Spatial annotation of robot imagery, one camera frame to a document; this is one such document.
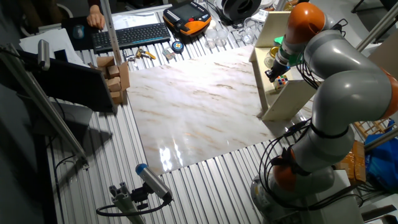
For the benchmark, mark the multicoloured Rubik's cube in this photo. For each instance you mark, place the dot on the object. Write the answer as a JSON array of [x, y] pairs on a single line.
[[281, 83]]

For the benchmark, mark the grey computer mouse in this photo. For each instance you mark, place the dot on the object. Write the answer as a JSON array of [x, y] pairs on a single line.
[[78, 31]]

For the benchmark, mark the silver depth camera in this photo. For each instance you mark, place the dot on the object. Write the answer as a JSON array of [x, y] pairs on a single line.
[[43, 54]]

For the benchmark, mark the aluminium diagonal beam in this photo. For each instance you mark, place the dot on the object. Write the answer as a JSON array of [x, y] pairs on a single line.
[[40, 102]]

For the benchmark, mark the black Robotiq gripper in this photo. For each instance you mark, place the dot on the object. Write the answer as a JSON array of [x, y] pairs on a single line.
[[280, 67]]

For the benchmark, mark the round black puck blue logo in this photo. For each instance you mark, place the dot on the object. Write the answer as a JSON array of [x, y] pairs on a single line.
[[177, 47]]

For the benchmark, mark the small cardboard block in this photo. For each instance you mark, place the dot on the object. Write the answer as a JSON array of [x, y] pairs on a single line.
[[105, 61], [117, 97], [113, 84], [113, 71]]

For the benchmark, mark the clear glass beaker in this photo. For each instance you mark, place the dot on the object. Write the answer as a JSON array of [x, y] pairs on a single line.
[[247, 32]]

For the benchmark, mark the forearm in dark red sleeve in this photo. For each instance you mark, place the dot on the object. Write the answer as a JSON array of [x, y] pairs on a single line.
[[94, 2]]

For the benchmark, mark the silver camera blue end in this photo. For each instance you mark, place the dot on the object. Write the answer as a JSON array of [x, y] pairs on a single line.
[[154, 182]]

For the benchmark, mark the black computer keyboard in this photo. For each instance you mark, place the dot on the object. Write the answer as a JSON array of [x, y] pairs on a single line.
[[130, 37]]

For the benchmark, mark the small cardboard box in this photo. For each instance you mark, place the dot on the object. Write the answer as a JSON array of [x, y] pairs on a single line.
[[125, 76]]

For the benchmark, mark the clear box coloured clips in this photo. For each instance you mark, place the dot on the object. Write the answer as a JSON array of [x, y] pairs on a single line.
[[168, 53]]

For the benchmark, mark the black camera clamp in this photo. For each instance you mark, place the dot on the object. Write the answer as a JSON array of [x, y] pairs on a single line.
[[140, 196]]

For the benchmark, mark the blue bag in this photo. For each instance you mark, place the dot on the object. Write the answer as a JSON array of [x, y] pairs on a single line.
[[382, 158]]

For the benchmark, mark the orange cardboard package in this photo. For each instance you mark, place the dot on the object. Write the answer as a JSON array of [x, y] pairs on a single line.
[[354, 161]]

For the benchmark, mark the aluminium profile pole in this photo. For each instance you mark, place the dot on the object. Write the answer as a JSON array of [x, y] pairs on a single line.
[[110, 31], [382, 140], [377, 26]]

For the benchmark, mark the orange black teach pendant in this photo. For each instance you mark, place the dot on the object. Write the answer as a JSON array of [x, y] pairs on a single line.
[[186, 18]]

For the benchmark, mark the grey monitor base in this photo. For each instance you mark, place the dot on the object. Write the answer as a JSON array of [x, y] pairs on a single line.
[[68, 119]]

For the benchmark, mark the white power strip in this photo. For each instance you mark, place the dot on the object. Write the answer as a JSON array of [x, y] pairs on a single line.
[[259, 15]]

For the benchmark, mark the marble patterned mat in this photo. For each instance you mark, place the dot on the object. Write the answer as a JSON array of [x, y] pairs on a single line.
[[192, 109]]

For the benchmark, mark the wooden slat rack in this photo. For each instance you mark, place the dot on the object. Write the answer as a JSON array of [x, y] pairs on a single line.
[[373, 127]]

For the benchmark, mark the brown board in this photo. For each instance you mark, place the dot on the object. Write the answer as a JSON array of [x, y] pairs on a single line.
[[387, 62]]

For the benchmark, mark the clear plastic cup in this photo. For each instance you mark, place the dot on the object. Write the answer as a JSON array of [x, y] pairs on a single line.
[[211, 39], [222, 37]]

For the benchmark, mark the glass jar gold lid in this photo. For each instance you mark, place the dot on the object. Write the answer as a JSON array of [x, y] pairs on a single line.
[[269, 60]]

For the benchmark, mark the black filament spool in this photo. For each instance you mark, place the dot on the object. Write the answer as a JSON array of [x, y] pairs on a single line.
[[241, 9]]

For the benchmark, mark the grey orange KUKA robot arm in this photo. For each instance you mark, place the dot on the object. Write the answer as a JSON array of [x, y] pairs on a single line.
[[348, 90]]

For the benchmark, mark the black mouse pad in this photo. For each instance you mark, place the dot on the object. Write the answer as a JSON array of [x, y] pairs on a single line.
[[66, 34]]

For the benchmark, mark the white paper sheets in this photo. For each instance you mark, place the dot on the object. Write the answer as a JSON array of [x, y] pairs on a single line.
[[56, 40]]

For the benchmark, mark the short aluminium profile post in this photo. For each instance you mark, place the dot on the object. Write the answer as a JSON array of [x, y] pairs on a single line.
[[124, 202]]

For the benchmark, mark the silver pliers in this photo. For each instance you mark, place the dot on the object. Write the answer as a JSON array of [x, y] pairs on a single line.
[[130, 58]]

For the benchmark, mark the black monitor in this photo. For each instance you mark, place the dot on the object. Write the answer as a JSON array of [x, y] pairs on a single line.
[[71, 84]]

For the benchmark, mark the cream wooden shelf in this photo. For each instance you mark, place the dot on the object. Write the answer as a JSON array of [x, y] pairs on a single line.
[[292, 102]]

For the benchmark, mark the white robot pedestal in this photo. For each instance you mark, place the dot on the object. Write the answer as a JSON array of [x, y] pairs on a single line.
[[339, 205]]

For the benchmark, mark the operator bare hand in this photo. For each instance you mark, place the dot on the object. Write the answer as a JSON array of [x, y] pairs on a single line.
[[95, 18]]

